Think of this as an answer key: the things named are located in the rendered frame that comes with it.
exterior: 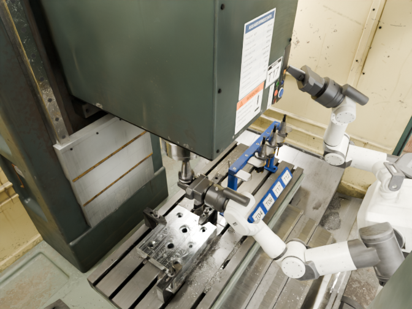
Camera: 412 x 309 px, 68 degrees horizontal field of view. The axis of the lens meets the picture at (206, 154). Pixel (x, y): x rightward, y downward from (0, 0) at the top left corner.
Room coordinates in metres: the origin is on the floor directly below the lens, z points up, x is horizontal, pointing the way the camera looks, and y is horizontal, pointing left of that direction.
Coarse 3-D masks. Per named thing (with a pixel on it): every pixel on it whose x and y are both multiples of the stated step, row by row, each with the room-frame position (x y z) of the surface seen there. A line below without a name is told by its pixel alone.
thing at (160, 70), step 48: (48, 0) 0.97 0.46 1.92; (96, 0) 0.84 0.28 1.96; (144, 0) 0.74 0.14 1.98; (192, 0) 0.66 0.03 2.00; (240, 0) 0.71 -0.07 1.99; (288, 0) 0.93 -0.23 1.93; (96, 48) 0.87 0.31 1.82; (144, 48) 0.75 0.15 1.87; (192, 48) 0.67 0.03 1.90; (240, 48) 0.72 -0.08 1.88; (96, 96) 0.90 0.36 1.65; (144, 96) 0.77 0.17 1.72; (192, 96) 0.67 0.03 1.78; (192, 144) 0.67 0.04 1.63
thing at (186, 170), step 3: (183, 162) 0.84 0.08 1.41; (186, 162) 0.84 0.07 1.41; (189, 162) 0.85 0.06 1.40; (183, 165) 0.84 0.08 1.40; (186, 165) 0.84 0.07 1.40; (189, 165) 0.85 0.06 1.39; (183, 168) 0.84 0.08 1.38; (186, 168) 0.84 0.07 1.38; (189, 168) 0.84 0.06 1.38; (183, 171) 0.83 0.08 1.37; (186, 171) 0.83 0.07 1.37; (189, 171) 0.84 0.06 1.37; (183, 174) 0.83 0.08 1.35; (186, 174) 0.83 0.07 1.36; (189, 174) 0.84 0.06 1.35; (186, 177) 0.83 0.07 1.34
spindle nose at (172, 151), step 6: (162, 144) 0.81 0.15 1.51; (168, 144) 0.79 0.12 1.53; (174, 144) 0.78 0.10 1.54; (168, 150) 0.79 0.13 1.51; (174, 150) 0.78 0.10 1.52; (180, 150) 0.77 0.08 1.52; (186, 150) 0.77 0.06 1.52; (168, 156) 0.79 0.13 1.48; (174, 156) 0.78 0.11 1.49; (180, 156) 0.77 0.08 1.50; (186, 156) 0.77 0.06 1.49; (192, 156) 0.78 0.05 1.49; (198, 156) 0.79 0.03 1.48
